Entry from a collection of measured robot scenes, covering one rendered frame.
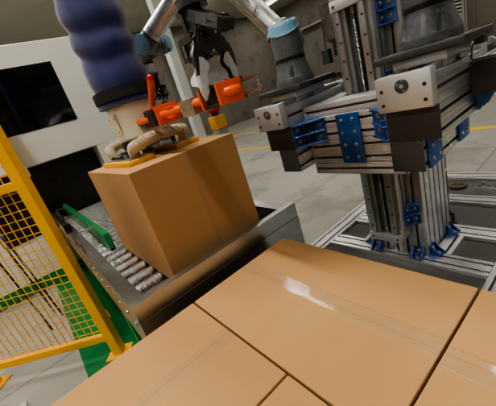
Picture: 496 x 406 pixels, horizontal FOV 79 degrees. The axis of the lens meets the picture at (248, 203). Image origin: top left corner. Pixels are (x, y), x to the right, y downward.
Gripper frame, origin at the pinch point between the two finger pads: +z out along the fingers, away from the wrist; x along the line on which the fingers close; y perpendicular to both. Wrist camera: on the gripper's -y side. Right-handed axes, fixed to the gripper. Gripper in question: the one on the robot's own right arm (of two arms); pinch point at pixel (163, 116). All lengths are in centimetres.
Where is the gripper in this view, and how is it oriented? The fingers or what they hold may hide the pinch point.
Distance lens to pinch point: 168.1
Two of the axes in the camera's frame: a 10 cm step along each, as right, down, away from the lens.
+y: 6.3, 0.8, -7.7
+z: 2.9, 9.0, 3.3
